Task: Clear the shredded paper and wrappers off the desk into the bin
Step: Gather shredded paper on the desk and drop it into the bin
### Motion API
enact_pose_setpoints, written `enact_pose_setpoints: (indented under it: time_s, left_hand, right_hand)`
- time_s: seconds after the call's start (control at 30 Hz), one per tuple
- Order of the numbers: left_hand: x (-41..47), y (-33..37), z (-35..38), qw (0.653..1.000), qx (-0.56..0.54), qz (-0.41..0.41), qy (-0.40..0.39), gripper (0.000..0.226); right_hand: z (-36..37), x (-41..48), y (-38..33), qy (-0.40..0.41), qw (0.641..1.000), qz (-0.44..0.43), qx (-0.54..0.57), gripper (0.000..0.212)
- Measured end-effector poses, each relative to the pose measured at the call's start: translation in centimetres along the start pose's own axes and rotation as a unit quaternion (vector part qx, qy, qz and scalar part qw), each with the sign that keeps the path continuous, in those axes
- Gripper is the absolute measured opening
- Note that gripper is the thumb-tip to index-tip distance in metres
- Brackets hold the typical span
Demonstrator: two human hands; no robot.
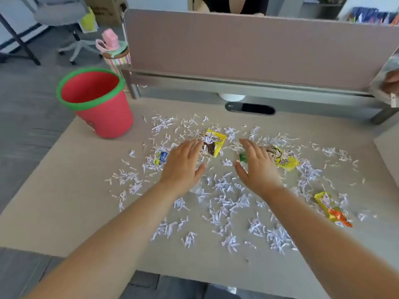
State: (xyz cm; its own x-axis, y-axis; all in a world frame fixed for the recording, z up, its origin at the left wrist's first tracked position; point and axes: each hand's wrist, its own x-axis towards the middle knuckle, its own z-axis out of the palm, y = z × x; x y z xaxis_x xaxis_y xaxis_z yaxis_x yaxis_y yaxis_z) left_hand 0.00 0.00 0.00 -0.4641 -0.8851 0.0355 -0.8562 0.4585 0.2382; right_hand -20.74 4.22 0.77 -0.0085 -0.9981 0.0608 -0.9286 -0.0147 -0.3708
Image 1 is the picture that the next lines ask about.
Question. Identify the person's right forearm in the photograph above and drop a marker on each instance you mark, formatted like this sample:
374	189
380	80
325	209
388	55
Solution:
327	255

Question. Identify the white round stand base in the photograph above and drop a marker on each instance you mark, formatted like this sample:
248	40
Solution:
232	97

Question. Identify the red bin with green rim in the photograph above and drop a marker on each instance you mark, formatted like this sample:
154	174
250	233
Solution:
106	112

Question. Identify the person's right hand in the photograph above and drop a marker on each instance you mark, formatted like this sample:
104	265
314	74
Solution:
258	171

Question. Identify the yellow bag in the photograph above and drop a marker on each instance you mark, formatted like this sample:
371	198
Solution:
88	21

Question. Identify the white paper shreds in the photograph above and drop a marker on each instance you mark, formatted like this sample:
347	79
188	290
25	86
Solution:
276	239

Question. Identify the grey office chair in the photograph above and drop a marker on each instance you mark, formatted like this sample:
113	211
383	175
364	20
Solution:
59	12

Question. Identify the striped bottle with pink lid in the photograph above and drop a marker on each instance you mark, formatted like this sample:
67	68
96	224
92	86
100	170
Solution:
117	60

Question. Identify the brown teddy bear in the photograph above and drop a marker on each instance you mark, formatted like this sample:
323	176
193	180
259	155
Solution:
392	82

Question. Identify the pink desk partition panel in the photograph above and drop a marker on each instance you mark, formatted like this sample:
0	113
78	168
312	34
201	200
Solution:
249	49

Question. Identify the stack of colourful packets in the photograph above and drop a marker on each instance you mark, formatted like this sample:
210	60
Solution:
371	15

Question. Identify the green snack wrapper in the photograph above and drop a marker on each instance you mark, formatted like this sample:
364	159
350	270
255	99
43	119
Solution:
242	157

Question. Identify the grey metal desk shelf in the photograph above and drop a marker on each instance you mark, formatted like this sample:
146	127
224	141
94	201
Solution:
187	82

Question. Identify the black plant pot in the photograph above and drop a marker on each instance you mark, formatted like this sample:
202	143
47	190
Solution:
330	9

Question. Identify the person's left hand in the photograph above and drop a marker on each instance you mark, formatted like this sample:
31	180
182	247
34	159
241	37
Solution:
180	171

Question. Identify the yellow brown snack wrapper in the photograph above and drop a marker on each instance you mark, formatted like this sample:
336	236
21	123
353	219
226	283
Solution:
215	140

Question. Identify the yellow orange snack wrapper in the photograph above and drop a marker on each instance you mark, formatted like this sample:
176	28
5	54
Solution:
324	200

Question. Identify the small blue candy wrapper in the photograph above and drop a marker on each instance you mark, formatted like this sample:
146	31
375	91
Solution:
162	157

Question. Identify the open cardboard box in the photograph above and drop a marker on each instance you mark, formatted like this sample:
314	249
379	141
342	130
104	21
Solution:
106	9

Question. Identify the person's left forearm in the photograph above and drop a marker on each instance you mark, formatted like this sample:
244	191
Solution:
109	246

